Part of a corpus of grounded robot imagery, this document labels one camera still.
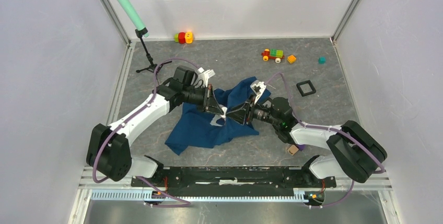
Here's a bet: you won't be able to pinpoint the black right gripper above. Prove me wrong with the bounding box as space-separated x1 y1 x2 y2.
226 92 281 126

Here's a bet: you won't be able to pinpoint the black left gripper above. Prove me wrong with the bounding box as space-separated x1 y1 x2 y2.
182 84 223 115

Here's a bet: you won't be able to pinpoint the blue Mickey Mouse t-shirt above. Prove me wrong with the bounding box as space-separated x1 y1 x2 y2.
165 76 259 155

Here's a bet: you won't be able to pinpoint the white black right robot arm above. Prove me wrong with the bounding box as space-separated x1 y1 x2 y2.
226 96 388 186

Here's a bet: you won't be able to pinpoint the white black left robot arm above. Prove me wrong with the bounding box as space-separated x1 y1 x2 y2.
86 65 226 186

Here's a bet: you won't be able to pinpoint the tan wooden cube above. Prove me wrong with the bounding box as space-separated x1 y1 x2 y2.
287 145 299 156

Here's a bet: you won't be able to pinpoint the colourful toy block train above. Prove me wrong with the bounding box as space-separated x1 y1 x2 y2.
261 49 285 63

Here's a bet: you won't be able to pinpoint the purple cube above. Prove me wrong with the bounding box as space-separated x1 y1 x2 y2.
295 144 306 150

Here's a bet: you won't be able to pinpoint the orange toy brick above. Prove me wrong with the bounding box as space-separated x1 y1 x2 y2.
287 55 297 64

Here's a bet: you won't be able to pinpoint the red green orange toy blocks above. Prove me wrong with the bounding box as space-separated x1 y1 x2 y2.
174 31 194 44

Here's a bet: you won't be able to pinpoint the teal small cube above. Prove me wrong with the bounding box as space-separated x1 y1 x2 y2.
318 56 326 64

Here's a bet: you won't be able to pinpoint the black tripod microphone stand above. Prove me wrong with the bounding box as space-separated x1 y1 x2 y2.
135 28 172 86

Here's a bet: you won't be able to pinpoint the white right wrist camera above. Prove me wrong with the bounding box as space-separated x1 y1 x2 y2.
250 80 266 104

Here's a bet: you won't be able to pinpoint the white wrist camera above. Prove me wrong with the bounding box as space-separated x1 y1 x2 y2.
250 80 266 104
197 67 215 87

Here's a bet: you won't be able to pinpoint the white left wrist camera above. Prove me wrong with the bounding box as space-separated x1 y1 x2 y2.
197 67 215 87

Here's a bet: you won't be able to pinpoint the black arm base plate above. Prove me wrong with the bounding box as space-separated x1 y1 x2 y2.
148 166 336 197

